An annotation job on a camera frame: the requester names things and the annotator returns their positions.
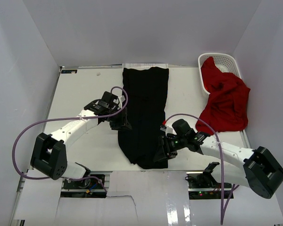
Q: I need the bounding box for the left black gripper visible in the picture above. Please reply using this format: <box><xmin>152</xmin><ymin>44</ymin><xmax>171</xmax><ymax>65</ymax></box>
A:
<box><xmin>107</xmin><ymin>106</ymin><xmax>132</xmax><ymax>131</ymax></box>

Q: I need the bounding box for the purple cable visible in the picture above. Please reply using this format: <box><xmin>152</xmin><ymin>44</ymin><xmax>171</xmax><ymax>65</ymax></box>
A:
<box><xmin>164</xmin><ymin>113</ymin><xmax>239</xmax><ymax>225</ymax></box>
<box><xmin>11</xmin><ymin>86</ymin><xmax>129</xmax><ymax>193</ymax></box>

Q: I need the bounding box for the red t shirt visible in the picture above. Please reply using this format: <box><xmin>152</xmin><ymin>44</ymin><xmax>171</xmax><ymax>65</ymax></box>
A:
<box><xmin>195</xmin><ymin>57</ymin><xmax>250</xmax><ymax>135</ymax></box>

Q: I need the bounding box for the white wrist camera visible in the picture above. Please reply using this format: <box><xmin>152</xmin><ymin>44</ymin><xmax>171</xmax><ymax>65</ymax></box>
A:
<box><xmin>118</xmin><ymin>95</ymin><xmax>126</xmax><ymax>104</ymax></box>
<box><xmin>160</xmin><ymin>120</ymin><xmax>173</xmax><ymax>136</ymax></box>

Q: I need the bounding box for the white plastic basket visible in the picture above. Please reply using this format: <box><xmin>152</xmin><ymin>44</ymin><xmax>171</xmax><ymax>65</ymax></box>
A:
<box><xmin>198</xmin><ymin>53</ymin><xmax>242</xmax><ymax>98</ymax></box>

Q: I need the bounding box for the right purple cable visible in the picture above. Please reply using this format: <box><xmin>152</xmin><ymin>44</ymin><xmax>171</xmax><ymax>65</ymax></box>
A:
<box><xmin>164</xmin><ymin>113</ymin><xmax>239</xmax><ymax>225</ymax></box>

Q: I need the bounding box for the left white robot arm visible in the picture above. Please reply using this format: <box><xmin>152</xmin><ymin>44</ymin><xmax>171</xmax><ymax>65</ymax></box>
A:
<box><xmin>30</xmin><ymin>91</ymin><xmax>132</xmax><ymax>188</ymax></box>

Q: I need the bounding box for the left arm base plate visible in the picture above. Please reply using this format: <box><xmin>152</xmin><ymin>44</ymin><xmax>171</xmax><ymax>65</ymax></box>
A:
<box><xmin>60</xmin><ymin>174</ymin><xmax>107</xmax><ymax>198</ymax></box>

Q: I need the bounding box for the small label sticker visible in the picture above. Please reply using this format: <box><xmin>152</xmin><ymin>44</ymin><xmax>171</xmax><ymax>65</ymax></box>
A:
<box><xmin>61</xmin><ymin>69</ymin><xmax>77</xmax><ymax>74</ymax></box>

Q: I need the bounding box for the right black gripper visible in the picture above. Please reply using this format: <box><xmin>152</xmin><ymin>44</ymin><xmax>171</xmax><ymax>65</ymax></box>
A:
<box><xmin>153</xmin><ymin>135</ymin><xmax>187</xmax><ymax>162</ymax></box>

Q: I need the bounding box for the black t shirt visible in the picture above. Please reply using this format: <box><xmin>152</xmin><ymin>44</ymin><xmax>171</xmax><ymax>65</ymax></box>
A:
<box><xmin>118</xmin><ymin>67</ymin><xmax>169</xmax><ymax>170</ymax></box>

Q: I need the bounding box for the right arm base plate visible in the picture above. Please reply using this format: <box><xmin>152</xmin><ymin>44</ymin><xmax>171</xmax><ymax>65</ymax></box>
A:
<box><xmin>185</xmin><ymin>173</ymin><xmax>221</xmax><ymax>200</ymax></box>

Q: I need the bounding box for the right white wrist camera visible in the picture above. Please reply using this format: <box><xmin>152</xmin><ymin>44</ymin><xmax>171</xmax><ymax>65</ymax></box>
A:
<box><xmin>160</xmin><ymin>120</ymin><xmax>173</xmax><ymax>136</ymax></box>

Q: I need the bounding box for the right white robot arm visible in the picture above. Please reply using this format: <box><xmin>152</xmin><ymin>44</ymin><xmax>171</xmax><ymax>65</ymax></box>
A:
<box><xmin>153</xmin><ymin>119</ymin><xmax>283</xmax><ymax>199</ymax></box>

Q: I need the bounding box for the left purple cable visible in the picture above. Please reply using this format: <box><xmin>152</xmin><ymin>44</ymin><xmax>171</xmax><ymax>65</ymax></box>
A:
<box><xmin>11</xmin><ymin>86</ymin><xmax>129</xmax><ymax>193</ymax></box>

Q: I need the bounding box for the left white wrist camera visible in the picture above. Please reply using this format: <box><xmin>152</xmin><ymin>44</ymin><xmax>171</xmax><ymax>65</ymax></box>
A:
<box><xmin>118</xmin><ymin>95</ymin><xmax>126</xmax><ymax>104</ymax></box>

